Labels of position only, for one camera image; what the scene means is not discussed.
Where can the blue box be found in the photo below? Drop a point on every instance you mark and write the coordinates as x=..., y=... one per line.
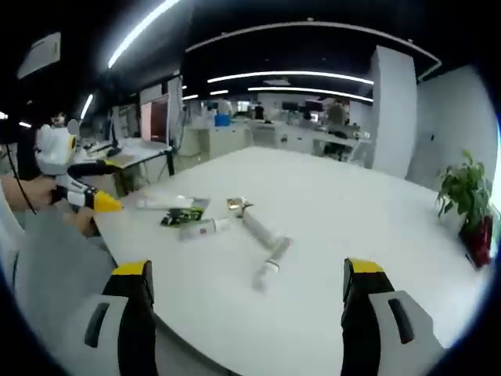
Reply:
x=223, y=120

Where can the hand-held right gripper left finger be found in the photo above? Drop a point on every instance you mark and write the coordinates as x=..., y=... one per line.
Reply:
x=137, y=313

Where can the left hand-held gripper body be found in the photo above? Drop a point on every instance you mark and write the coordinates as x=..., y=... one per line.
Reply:
x=52, y=150

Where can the gold foil skincare sachet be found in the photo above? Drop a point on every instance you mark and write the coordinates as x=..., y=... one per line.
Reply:
x=236, y=203

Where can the row of white office desks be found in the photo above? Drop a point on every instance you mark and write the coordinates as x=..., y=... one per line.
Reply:
x=235, y=137

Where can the person's left hand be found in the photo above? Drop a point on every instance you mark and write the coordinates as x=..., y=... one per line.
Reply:
x=41, y=196

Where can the small white red-label bottle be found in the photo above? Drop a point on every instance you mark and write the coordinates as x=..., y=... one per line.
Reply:
x=268, y=270
x=199, y=231

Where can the black desk lamp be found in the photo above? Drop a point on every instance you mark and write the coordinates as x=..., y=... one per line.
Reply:
x=114, y=150

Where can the short ceiling light strip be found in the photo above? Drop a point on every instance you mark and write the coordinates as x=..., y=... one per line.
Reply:
x=87, y=106

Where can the white neighbouring desk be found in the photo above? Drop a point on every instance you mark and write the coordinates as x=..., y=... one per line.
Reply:
x=137, y=150

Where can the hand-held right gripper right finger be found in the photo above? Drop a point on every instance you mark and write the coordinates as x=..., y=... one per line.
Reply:
x=360, y=321

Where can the white pump bottle red collar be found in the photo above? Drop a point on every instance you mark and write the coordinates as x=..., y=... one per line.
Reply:
x=164, y=201

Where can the ceiling air conditioner vent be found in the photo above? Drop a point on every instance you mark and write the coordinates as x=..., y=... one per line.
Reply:
x=39, y=55

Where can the white diffuser panel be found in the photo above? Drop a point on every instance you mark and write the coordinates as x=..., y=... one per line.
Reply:
x=174, y=105

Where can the green skincare sachet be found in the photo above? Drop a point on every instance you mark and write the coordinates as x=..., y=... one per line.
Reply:
x=184, y=214

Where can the long ceiling light strip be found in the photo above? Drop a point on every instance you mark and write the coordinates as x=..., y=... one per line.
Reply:
x=119, y=53

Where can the green potted plant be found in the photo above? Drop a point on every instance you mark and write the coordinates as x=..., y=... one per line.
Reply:
x=466, y=184

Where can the grey skincare tube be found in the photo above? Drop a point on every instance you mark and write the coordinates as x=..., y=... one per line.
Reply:
x=260, y=231

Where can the pink panel screen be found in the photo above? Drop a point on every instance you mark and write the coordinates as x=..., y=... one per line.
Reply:
x=154, y=121

